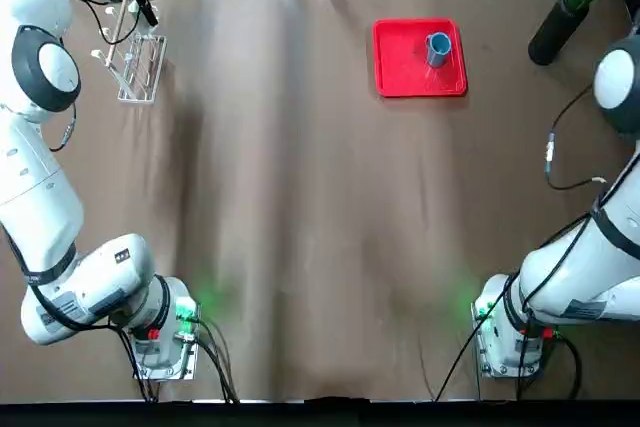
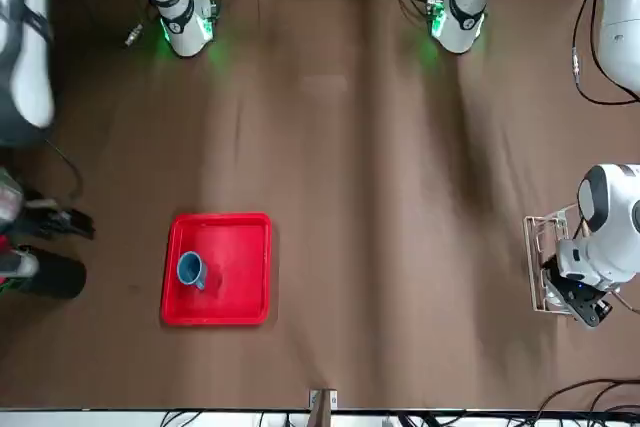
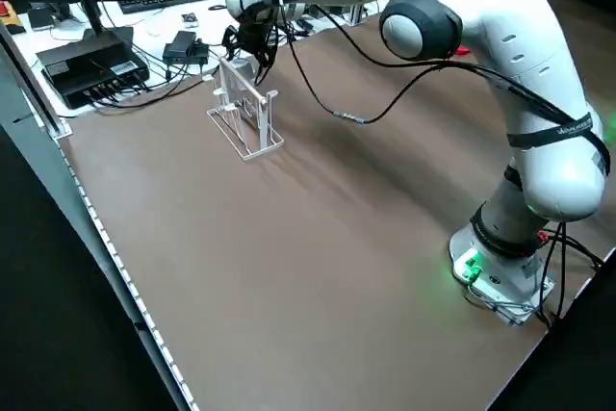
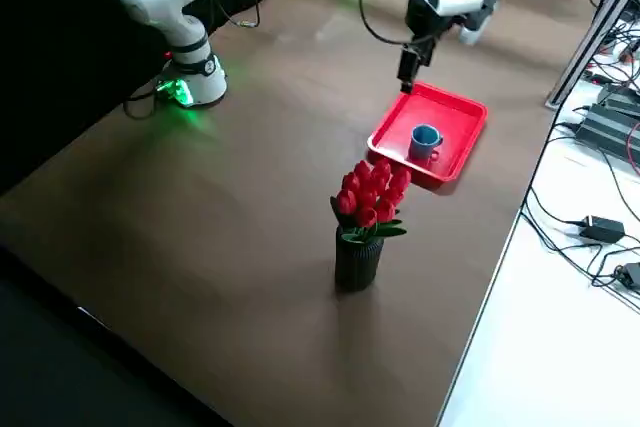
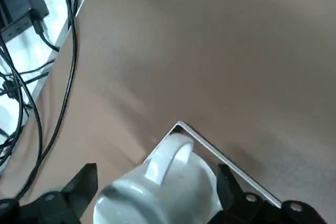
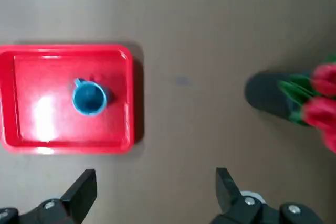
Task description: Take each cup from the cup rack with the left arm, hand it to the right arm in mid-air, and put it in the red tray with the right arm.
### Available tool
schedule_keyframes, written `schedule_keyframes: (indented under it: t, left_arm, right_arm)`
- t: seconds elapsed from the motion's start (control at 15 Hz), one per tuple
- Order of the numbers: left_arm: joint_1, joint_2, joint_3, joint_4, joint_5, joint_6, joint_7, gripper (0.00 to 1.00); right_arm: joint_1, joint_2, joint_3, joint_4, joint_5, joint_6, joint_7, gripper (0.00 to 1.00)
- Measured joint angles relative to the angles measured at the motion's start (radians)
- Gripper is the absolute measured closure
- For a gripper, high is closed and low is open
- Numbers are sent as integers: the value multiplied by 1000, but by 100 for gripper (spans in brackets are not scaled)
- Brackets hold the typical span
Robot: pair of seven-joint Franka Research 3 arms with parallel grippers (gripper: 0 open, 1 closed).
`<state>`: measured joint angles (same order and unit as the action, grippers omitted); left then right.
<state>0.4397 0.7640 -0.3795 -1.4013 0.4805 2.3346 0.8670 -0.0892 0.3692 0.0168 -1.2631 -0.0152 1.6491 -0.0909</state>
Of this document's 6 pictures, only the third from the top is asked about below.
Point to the black power adapter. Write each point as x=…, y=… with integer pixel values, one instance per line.
x=183, y=45

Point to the black flat electronics box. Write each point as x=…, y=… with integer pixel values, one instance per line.
x=86, y=67

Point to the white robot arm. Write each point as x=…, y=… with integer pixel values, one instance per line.
x=520, y=45

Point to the small black box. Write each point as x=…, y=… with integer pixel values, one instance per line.
x=41, y=18

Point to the white cup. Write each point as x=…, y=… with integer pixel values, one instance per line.
x=243, y=69

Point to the aluminium table edge rail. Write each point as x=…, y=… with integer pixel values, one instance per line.
x=96, y=223

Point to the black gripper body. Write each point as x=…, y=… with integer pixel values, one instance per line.
x=257, y=31

